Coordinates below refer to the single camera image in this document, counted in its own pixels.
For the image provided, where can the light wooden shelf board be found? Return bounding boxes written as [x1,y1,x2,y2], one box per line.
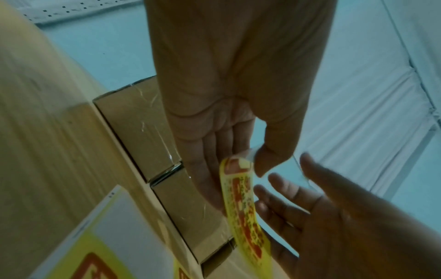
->
[0,0,202,279]

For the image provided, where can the person's left hand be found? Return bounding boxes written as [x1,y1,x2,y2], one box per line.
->
[144,0,338,217]

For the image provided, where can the yellow and red sticker strip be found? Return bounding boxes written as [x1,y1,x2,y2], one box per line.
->
[219,148,273,265]

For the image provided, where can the white perforated metal panel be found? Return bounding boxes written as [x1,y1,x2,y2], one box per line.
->
[17,0,146,27]

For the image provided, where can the person's right hand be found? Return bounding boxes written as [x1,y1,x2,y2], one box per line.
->
[253,152,441,279]

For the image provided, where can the white sheet with yellow label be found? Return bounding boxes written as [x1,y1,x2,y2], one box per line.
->
[29,184,181,279]

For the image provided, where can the taped brown cardboard box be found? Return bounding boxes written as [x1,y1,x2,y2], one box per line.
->
[92,76,184,184]
[150,163,239,265]
[201,239,288,279]

